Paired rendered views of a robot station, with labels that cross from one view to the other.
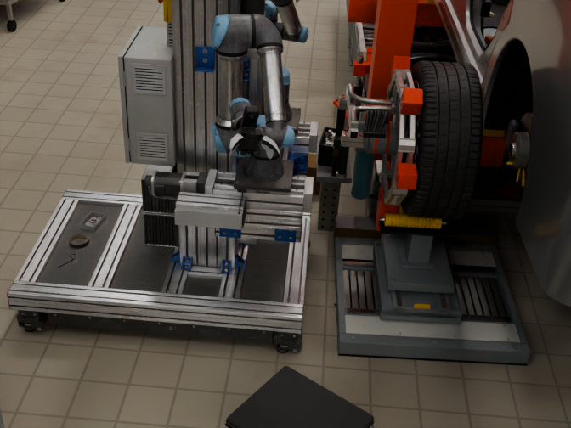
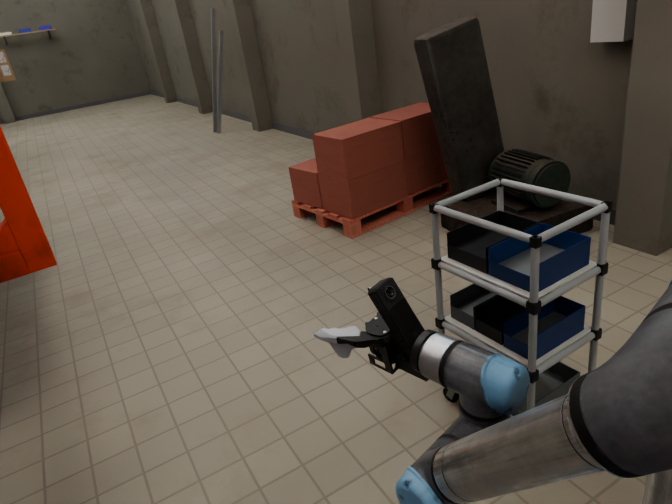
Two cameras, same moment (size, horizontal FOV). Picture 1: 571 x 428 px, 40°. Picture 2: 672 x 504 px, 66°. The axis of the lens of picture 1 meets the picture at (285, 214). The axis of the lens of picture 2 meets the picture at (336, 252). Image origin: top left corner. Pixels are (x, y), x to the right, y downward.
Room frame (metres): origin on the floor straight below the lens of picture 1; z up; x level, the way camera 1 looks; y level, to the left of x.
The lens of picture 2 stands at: (2.87, -0.28, 1.73)
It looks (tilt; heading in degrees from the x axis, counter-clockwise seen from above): 25 degrees down; 151
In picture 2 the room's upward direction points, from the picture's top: 9 degrees counter-clockwise
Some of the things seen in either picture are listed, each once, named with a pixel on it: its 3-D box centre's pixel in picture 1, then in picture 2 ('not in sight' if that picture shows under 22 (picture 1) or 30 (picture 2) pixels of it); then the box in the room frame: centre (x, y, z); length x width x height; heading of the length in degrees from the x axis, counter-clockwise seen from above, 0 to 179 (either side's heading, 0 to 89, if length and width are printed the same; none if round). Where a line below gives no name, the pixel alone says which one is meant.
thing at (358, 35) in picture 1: (366, 91); not in sight; (4.73, -0.48, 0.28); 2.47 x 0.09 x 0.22; 0
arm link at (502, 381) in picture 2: (241, 113); (485, 378); (2.43, 0.17, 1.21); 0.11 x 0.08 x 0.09; 12
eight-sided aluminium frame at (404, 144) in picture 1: (397, 137); not in sight; (3.01, -0.46, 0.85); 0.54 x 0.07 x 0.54; 0
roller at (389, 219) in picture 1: (412, 221); not in sight; (2.89, -0.56, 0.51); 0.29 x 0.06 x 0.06; 90
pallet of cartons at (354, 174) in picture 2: not in sight; (371, 162); (-1.00, 2.34, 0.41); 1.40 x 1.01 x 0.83; 90
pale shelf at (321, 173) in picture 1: (333, 158); not in sight; (3.54, -0.23, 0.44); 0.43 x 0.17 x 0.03; 0
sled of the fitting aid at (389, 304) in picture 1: (415, 279); not in sight; (2.96, -0.63, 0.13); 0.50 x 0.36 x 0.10; 0
